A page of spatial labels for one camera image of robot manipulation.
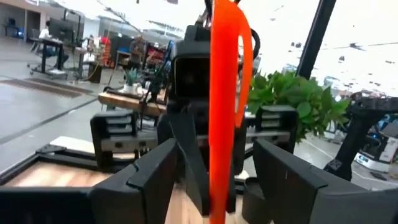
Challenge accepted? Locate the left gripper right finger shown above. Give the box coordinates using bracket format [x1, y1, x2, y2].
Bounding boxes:
[252, 139, 398, 224]

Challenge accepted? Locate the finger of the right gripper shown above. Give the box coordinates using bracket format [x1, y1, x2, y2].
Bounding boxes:
[169, 111, 211, 217]
[226, 119, 248, 214]

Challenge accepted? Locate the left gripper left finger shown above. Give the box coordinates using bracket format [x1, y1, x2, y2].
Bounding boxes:
[90, 138, 179, 224]

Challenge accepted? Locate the wooden side table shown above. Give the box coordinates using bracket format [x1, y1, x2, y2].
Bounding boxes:
[98, 88, 169, 118]

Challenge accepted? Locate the small potted succulent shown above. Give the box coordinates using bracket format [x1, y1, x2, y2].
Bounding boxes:
[123, 67, 143, 94]

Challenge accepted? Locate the potted green plant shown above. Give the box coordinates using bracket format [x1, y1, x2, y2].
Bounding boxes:
[247, 70, 351, 144]

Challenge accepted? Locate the person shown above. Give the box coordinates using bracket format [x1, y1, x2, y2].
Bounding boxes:
[129, 34, 146, 71]
[39, 20, 70, 68]

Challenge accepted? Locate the white floor machine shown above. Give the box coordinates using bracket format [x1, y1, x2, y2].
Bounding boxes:
[354, 133, 398, 172]

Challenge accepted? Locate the black computer monitor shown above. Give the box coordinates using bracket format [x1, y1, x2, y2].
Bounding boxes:
[48, 17, 76, 43]

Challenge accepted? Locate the black table frame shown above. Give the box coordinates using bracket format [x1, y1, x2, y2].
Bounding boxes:
[0, 142, 139, 189]

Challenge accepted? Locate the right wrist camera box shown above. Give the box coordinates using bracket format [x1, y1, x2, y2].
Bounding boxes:
[169, 42, 213, 103]

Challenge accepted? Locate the black angled frame leg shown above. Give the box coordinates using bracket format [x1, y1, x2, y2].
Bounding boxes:
[323, 96, 398, 182]

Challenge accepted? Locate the black upright rig post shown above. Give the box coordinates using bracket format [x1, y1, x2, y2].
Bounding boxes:
[294, 0, 338, 79]

